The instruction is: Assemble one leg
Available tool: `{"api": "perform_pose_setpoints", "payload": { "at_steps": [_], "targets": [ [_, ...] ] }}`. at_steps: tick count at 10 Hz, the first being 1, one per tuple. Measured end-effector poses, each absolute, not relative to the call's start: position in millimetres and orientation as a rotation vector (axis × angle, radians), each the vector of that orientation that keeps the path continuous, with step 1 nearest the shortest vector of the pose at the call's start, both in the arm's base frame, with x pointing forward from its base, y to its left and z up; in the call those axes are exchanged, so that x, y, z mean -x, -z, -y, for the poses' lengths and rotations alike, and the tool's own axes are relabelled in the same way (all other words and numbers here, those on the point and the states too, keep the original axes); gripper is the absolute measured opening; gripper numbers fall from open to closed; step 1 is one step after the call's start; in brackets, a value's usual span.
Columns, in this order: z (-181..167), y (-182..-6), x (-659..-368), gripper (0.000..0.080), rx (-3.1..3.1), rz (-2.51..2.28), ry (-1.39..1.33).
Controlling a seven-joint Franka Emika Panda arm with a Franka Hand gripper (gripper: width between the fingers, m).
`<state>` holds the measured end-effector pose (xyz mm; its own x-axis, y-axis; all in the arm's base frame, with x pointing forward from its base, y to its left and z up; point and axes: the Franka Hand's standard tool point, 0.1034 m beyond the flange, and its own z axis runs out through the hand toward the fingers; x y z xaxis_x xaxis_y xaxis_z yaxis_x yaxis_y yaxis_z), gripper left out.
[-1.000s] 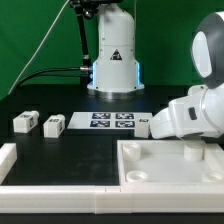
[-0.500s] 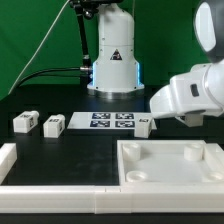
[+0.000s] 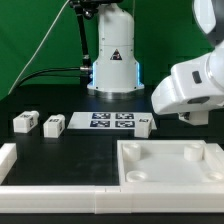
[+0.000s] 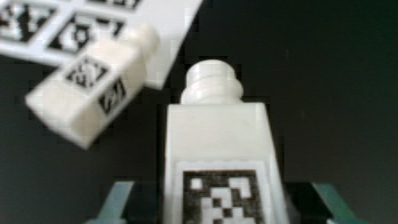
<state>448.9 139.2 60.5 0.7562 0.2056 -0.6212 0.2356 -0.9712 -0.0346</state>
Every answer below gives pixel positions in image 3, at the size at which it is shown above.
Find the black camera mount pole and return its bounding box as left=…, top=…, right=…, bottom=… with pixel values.
left=69, top=0, right=99, bottom=66

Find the black cable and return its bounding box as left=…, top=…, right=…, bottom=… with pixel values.
left=14, top=67, right=94, bottom=90

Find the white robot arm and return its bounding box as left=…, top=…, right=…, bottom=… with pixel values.
left=88, top=0, right=224, bottom=115

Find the white marker sheet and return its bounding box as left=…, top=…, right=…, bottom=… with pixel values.
left=68, top=112, right=157, bottom=130

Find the white cable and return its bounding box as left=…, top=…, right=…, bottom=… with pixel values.
left=7, top=0, right=72, bottom=96

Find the white obstacle fence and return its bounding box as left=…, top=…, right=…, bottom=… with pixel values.
left=0, top=143, right=224, bottom=214

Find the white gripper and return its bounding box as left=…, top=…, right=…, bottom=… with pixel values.
left=151, top=54, right=224, bottom=115

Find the white square tabletop part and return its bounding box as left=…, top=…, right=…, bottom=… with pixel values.
left=117, top=140, right=224, bottom=185

